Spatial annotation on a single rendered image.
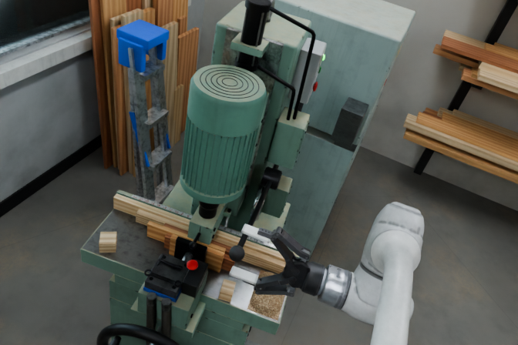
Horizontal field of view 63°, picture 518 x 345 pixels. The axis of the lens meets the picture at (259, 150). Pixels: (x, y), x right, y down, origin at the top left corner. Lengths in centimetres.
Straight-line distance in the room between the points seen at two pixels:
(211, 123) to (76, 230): 174
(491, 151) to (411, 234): 209
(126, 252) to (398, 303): 79
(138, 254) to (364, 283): 65
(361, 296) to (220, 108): 52
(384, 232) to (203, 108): 47
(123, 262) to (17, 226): 143
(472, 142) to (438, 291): 94
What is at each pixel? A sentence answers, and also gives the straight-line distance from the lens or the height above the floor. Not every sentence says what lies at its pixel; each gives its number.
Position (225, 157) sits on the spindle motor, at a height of 132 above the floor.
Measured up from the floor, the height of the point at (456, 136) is 62.
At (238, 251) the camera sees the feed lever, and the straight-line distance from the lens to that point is 94.
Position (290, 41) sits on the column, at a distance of 112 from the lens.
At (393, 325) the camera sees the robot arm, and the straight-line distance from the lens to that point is 81.
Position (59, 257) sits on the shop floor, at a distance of 248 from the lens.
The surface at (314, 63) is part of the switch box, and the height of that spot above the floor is 145.
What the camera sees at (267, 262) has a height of 93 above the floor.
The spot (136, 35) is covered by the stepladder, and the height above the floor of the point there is 116.
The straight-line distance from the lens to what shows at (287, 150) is 123.
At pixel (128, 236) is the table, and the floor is 90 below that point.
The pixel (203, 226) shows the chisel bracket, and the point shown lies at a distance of 121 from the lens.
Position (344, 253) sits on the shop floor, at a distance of 270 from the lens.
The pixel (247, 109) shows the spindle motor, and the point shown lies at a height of 145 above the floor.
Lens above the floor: 194
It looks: 37 degrees down
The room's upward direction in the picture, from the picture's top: 14 degrees clockwise
